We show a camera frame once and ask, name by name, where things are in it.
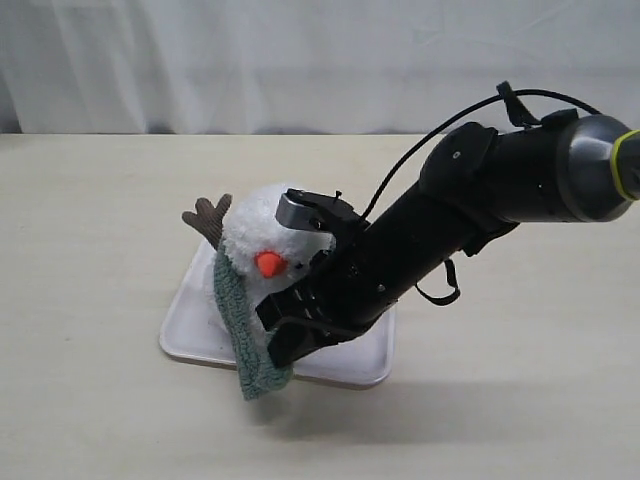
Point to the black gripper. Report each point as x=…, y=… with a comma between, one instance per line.
x=370, y=267

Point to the green knitted scarf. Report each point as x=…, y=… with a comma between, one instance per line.
x=257, y=373

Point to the white plush snowman toy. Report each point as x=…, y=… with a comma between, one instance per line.
x=267, y=256

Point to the white rectangular tray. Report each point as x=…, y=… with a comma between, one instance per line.
x=191, y=332

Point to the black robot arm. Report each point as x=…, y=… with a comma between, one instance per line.
x=474, y=187

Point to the white backdrop curtain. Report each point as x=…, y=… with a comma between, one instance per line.
x=251, y=67

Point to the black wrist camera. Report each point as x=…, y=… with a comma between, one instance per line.
x=304, y=210

